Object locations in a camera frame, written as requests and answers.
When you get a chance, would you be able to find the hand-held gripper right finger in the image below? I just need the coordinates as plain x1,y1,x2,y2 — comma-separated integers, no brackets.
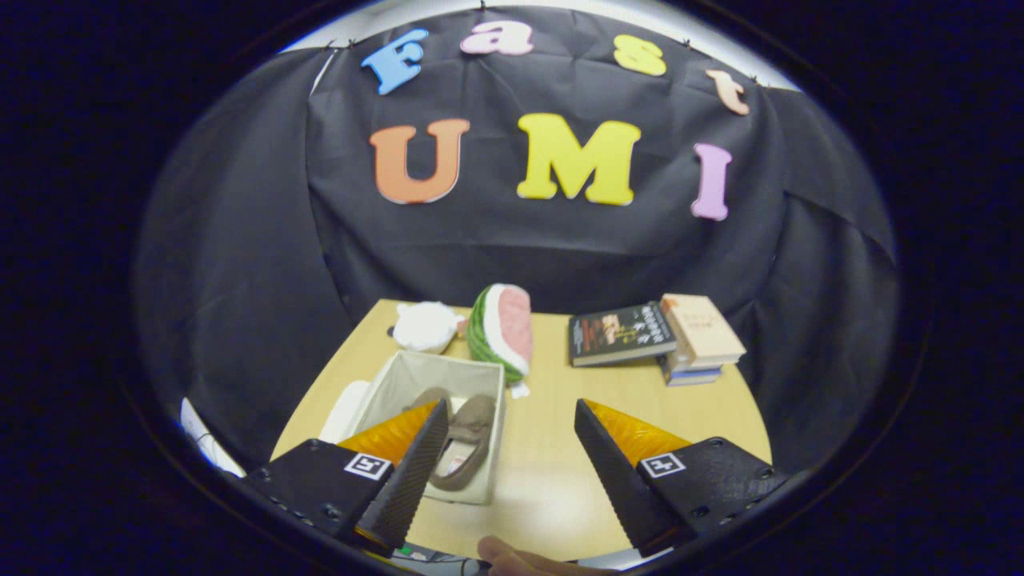
574,398,789,558

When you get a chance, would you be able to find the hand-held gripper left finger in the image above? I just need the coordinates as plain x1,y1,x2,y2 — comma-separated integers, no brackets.
242,398,451,553

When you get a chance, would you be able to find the cream fabric storage box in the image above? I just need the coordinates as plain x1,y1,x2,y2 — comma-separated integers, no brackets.
320,350,507,506

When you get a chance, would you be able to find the blue cover book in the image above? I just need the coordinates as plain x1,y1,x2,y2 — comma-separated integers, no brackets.
662,366,722,388

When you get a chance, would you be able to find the white cover book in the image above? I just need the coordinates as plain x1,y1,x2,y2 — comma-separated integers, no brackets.
660,352,721,378

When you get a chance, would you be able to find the black cover book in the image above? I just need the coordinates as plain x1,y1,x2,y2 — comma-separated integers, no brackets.
568,301,678,368

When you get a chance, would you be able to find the white plush toy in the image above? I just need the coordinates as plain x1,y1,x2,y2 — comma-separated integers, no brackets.
388,301,466,354

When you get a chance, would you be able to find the beige cover book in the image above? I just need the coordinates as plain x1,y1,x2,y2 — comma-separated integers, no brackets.
659,293,747,370

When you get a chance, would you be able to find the watermelon slice plush toy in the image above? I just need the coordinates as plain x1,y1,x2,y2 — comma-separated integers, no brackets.
466,283,535,399

